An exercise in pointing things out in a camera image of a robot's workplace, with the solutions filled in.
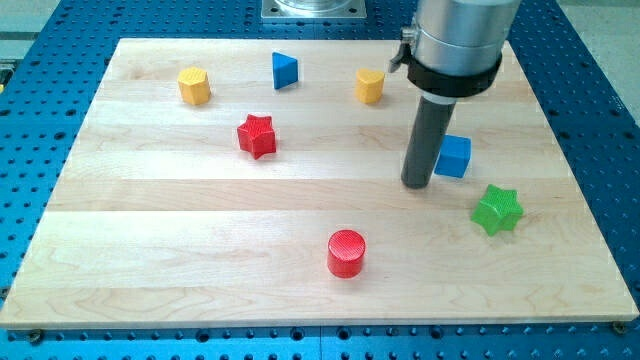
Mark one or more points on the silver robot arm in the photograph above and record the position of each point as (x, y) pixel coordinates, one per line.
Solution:
(453, 48)

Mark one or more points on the blue triangle block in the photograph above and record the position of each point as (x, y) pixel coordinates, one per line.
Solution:
(284, 70)

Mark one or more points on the blue cube block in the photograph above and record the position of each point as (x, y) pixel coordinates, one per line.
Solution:
(454, 156)

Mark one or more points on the red cylinder block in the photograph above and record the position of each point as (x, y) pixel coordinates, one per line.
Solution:
(346, 251)

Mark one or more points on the red star block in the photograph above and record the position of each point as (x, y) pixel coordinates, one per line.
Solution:
(257, 136)

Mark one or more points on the light wooden board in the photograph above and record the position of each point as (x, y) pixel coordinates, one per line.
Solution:
(159, 219)

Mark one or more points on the yellow half-round block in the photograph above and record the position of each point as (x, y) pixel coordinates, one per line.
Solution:
(369, 85)

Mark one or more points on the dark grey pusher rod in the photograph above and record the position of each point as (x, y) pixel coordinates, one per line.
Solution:
(429, 129)

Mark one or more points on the yellow hexagon block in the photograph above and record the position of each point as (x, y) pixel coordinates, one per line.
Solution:
(194, 86)

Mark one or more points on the green star block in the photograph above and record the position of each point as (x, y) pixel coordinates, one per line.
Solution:
(498, 210)

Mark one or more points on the blue perforated metal table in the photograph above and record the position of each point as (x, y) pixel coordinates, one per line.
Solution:
(574, 54)

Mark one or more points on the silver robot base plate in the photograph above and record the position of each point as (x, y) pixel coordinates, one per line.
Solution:
(313, 9)

